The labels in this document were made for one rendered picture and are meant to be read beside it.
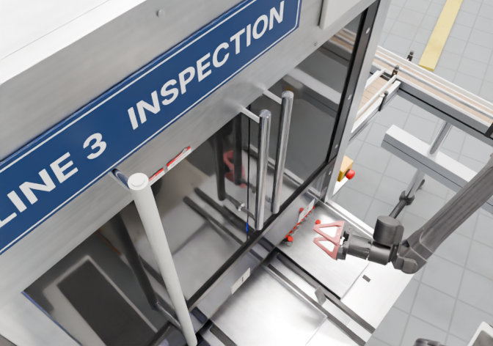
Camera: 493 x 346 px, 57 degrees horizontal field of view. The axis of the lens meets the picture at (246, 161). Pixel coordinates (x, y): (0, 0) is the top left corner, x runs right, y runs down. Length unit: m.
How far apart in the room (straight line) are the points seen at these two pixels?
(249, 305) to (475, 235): 1.75
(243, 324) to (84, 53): 1.21
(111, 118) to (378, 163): 2.63
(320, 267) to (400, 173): 1.54
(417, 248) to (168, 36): 0.90
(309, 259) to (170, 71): 1.18
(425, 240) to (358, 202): 1.64
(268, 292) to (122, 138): 1.10
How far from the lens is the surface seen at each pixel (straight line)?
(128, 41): 0.53
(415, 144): 2.51
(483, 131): 2.21
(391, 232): 1.23
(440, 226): 1.26
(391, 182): 3.02
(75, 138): 0.55
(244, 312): 1.58
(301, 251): 1.68
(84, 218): 0.66
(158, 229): 0.66
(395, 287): 1.70
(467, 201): 1.25
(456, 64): 3.97
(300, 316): 1.59
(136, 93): 0.57
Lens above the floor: 2.39
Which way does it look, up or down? 54 degrees down
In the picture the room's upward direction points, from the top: 1 degrees clockwise
